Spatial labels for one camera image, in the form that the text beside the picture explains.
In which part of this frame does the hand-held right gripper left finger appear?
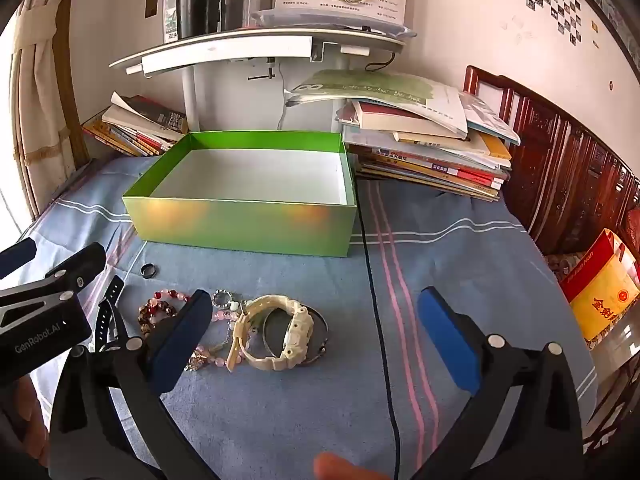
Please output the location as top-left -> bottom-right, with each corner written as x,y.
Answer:
47,289 -> 221,480

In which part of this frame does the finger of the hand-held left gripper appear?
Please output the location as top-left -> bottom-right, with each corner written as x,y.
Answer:
0,238 -> 39,279
0,242 -> 107,328

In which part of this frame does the person's left hand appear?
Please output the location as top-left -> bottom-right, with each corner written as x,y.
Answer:
0,377 -> 52,468

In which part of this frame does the brown wooden window frame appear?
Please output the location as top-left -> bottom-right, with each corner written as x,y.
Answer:
54,0 -> 95,167

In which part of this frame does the blue striped cloth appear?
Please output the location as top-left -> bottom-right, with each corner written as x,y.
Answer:
15,155 -> 598,480

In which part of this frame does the red and yellow box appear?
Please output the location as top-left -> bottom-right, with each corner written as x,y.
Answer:
559,229 -> 640,342

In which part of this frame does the black cable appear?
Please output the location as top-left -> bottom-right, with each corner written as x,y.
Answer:
356,180 -> 401,480

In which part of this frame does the white cable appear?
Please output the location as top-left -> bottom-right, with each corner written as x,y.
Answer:
276,60 -> 288,132

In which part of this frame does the brown bead bracelet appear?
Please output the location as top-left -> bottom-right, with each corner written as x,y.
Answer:
137,300 -> 178,339

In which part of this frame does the carved wooden headboard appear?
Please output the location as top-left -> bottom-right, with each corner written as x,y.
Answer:
462,65 -> 640,257

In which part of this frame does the white desk shelf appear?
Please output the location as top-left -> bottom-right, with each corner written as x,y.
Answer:
109,27 -> 407,135

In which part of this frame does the silver metal bangle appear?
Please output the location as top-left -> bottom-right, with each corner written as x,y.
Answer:
262,305 -> 330,365

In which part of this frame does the small stack of books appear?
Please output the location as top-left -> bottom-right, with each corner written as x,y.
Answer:
81,91 -> 190,158

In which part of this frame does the red bead bracelet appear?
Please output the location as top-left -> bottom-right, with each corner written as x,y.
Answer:
147,287 -> 194,306

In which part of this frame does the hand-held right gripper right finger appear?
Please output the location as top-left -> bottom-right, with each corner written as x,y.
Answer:
410,287 -> 586,480

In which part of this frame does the person's right hand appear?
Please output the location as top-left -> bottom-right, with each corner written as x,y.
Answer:
312,452 -> 396,480

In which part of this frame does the large pile of books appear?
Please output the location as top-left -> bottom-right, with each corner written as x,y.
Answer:
285,69 -> 522,203

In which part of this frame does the crystal bead ring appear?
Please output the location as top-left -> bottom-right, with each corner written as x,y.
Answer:
212,289 -> 243,311

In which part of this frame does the beige curtain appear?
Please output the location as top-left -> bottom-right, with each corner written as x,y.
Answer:
12,0 -> 81,221

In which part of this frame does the green cardboard box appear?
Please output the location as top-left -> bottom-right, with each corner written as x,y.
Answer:
121,130 -> 358,258

